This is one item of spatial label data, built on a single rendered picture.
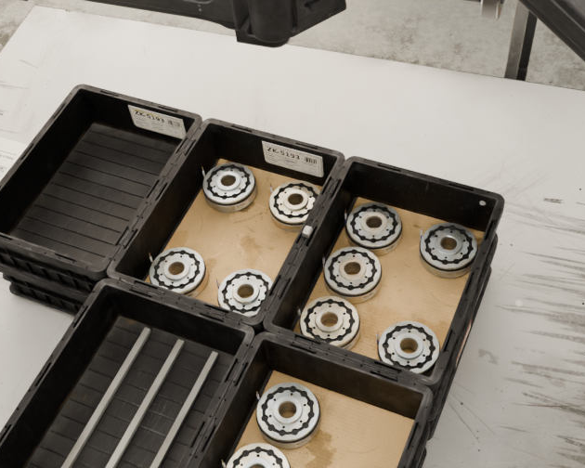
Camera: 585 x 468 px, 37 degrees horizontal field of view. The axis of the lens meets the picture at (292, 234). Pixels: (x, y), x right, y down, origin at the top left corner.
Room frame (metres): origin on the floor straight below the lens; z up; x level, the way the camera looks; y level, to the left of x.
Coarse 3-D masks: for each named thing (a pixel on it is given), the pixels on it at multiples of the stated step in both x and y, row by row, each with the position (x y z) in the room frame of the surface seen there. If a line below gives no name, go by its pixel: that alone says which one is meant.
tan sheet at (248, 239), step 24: (264, 192) 1.10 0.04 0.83; (192, 216) 1.06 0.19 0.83; (216, 216) 1.05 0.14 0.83; (240, 216) 1.04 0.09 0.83; (264, 216) 1.04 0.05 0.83; (192, 240) 1.00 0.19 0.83; (216, 240) 0.99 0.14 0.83; (240, 240) 0.99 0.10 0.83; (264, 240) 0.98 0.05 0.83; (288, 240) 0.97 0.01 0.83; (216, 264) 0.94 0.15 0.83; (240, 264) 0.93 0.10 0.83; (264, 264) 0.93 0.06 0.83; (216, 288) 0.89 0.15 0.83
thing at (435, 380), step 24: (384, 168) 1.03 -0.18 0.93; (336, 192) 0.99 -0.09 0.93; (480, 192) 0.94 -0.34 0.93; (312, 240) 0.89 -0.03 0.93; (480, 264) 0.79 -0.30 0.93; (288, 288) 0.80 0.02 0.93; (456, 312) 0.71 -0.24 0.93; (288, 336) 0.71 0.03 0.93; (456, 336) 0.67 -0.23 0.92; (360, 360) 0.65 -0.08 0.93; (432, 384) 0.59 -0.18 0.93
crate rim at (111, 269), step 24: (216, 120) 1.21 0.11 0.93; (192, 144) 1.17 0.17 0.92; (288, 144) 1.12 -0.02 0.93; (312, 144) 1.11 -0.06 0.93; (336, 168) 1.04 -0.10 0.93; (144, 216) 1.00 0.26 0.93; (312, 216) 0.94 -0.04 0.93; (288, 264) 0.85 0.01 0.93; (144, 288) 0.84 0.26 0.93; (216, 312) 0.77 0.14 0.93; (264, 312) 0.76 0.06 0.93
